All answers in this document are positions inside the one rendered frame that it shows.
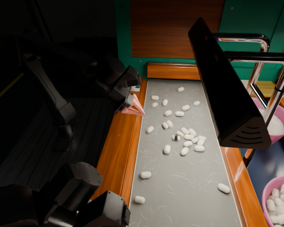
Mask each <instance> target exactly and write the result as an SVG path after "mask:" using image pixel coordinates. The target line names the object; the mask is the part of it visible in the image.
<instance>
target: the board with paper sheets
mask: <svg viewBox="0 0 284 227"><path fill-rule="evenodd" d="M256 85H257V87H258V88H259V89H260V91H261V92H262V94H263V95H264V96H265V97H271V95H272V93H273V91H274V87H275V84H274V83H273V82H272V81H257V83H256ZM252 96H253V97H255V95H254V94H252Z"/></svg>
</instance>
